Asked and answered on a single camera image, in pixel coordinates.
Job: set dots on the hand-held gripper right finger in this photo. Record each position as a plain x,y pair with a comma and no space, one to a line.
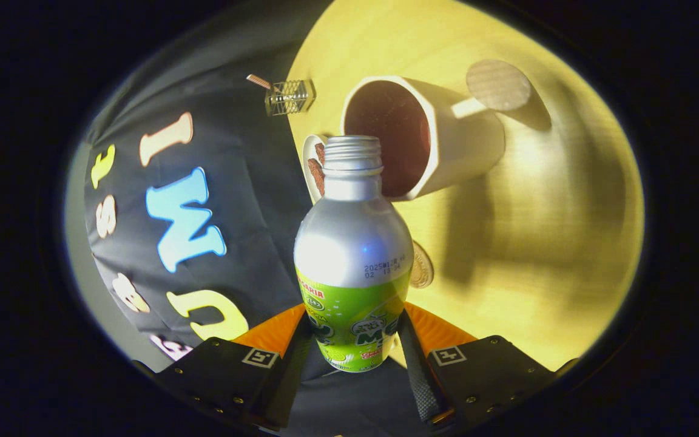
489,370

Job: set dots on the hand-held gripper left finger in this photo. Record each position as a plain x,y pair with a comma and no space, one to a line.
222,370

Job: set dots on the round wooden coaster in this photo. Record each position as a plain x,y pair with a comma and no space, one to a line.
422,267

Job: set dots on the silver green juice bottle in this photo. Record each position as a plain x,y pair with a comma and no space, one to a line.
349,243

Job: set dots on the wooden table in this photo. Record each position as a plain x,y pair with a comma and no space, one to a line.
537,255

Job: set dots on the brown meat slice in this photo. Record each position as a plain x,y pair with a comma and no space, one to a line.
321,152
316,176

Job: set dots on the white oval plate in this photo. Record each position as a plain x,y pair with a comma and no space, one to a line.
308,149

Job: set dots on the pink straw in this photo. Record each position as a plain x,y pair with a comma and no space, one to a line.
258,81

